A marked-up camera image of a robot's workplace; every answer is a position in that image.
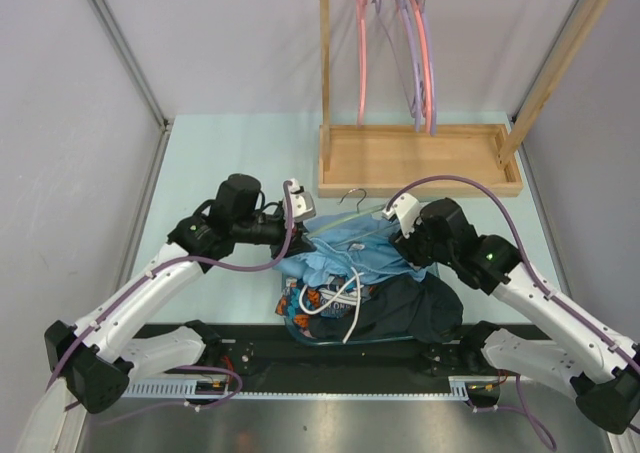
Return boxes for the light blue shorts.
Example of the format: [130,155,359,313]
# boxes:
[276,221,428,285]

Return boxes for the sage green hanger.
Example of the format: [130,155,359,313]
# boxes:
[305,188,396,247]

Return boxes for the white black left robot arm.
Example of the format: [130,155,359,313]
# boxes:
[44,174,316,414]

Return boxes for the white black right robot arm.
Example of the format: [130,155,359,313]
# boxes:
[382,193,639,434]

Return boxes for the blue patterned shorts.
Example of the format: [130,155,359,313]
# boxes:
[275,276,375,336]

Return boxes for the dark navy shorts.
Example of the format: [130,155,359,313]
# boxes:
[308,273,464,343]

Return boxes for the lavender hanger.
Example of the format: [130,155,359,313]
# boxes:
[399,0,439,137]

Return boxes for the purple hanger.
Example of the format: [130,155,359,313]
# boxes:
[372,0,423,132]

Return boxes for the salmon pink hanger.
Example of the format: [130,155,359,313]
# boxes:
[394,0,434,134]

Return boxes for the pink hanger left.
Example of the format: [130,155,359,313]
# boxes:
[356,0,368,127]

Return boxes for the wooden clothes rack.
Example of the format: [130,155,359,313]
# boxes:
[318,0,609,198]

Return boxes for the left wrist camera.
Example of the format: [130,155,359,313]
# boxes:
[283,178,317,224]

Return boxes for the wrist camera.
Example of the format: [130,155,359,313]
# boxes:
[283,178,317,224]
[381,193,421,238]

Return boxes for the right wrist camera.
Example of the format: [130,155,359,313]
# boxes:
[381,193,421,238]

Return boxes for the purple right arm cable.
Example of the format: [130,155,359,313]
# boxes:
[384,174,640,449]

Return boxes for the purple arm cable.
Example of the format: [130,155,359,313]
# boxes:
[44,180,296,424]
[384,174,640,449]

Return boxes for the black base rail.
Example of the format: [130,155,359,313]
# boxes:
[134,322,571,394]

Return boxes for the white cable duct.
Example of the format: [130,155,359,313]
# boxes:
[119,376,474,402]

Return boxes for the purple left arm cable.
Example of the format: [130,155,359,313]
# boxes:
[44,180,296,424]

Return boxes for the aluminium corner frame post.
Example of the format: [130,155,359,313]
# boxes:
[72,0,174,132]

